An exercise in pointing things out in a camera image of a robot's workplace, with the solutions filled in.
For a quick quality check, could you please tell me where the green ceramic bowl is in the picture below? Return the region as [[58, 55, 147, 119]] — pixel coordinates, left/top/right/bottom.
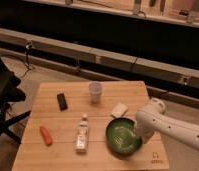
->
[[105, 118, 142, 156]]

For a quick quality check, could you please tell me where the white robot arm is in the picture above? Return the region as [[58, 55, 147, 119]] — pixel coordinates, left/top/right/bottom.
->
[[135, 98, 199, 151]]

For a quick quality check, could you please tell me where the translucent plastic cup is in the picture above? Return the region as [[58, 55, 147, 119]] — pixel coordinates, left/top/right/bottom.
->
[[88, 81, 102, 103]]

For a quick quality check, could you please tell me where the white sponge block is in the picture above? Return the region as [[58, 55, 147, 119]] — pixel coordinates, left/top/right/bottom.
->
[[111, 103, 128, 118]]

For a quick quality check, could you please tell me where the black rectangular block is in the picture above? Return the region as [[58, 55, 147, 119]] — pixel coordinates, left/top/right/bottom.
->
[[57, 93, 68, 111]]

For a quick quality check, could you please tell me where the clear plastic bottle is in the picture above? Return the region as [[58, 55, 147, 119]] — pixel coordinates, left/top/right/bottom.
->
[[76, 114, 89, 153]]

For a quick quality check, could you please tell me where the orange carrot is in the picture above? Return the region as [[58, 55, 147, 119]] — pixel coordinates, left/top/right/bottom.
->
[[40, 126, 53, 146]]

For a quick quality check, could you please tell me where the black chair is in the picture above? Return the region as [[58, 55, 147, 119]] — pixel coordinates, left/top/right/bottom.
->
[[0, 57, 30, 143]]

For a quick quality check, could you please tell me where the black hanging cable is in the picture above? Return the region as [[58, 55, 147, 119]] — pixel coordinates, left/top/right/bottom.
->
[[24, 40, 35, 72]]

